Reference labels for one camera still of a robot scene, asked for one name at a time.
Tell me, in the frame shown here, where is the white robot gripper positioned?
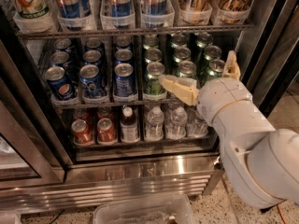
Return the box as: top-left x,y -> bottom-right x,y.
158,50 -> 252,126

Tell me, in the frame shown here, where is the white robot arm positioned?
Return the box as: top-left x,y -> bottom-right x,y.
158,50 -> 299,209

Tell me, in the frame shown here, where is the green can front right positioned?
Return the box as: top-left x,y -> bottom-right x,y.
202,59 -> 225,84

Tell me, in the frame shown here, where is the green can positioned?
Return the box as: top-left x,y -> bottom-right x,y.
202,59 -> 225,84
175,61 -> 196,78
144,62 -> 165,95

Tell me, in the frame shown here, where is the green can front middle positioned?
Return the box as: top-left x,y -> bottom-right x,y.
175,61 -> 196,78

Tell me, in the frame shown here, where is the green can front left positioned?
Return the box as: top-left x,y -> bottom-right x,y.
144,62 -> 165,95

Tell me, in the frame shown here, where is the pepsi can front right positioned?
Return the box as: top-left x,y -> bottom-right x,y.
114,63 -> 135,97

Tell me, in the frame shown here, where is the pepsi can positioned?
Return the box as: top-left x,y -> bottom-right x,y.
45,66 -> 77,101
79,64 -> 107,98
114,63 -> 135,97

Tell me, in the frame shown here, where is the orange soda can right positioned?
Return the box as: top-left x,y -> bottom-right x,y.
97,118 -> 117,143

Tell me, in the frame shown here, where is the orange soda can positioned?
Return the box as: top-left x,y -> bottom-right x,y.
71,119 -> 93,144
97,118 -> 117,143

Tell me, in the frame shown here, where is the pepsi can front middle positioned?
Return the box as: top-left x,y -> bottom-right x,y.
79,64 -> 107,98

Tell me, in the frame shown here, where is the red bull can middle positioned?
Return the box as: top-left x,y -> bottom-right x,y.
106,0 -> 133,18

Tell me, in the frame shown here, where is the stainless steel fridge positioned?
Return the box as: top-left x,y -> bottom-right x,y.
0,0 -> 299,215

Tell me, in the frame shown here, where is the orange soda can left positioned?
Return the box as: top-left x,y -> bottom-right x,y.
71,119 -> 93,144

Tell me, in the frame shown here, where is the pepsi can front left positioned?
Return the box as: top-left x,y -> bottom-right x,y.
45,66 -> 77,101

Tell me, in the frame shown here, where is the white 7up can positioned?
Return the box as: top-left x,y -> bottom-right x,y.
11,0 -> 49,19

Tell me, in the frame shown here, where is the water bottle right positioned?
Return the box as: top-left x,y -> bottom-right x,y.
187,106 -> 207,137

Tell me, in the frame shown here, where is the water bottle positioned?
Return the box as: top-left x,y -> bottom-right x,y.
166,106 -> 188,140
187,106 -> 207,137
145,106 -> 164,141

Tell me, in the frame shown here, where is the water bottle middle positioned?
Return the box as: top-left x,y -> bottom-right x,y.
166,106 -> 188,140

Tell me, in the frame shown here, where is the water bottle left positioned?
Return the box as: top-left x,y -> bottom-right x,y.
145,106 -> 164,141

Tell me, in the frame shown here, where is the brown drink bottle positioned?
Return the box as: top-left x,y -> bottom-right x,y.
121,106 -> 139,143

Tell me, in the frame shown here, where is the clear plastic bin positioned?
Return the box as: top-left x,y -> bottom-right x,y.
93,193 -> 196,224

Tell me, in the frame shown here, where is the orange cable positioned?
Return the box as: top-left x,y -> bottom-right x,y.
276,203 -> 288,224

